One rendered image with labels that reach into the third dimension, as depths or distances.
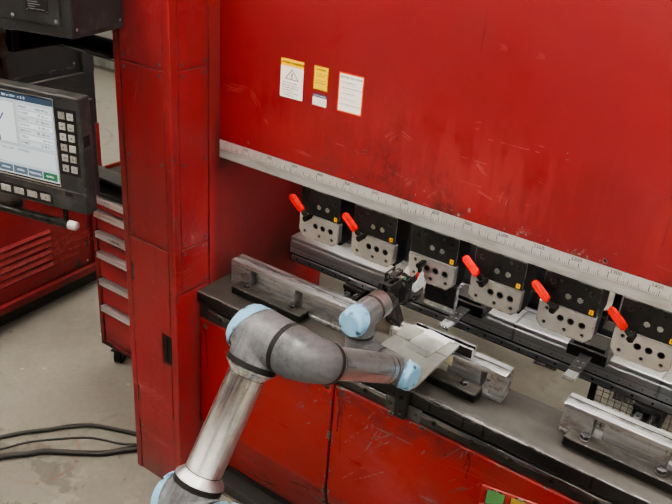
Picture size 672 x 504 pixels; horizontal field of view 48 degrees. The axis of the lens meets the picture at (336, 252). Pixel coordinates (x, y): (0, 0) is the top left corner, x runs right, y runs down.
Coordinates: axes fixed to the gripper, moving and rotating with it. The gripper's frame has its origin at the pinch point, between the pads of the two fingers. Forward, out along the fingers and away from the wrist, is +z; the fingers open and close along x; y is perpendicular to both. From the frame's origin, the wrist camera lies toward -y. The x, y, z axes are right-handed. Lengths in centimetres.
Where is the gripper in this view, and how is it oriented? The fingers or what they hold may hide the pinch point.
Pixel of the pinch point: (418, 281)
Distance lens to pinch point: 220.5
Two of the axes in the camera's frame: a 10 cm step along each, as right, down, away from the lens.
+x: -8.1, -3.1, 4.9
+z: 5.8, -3.3, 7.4
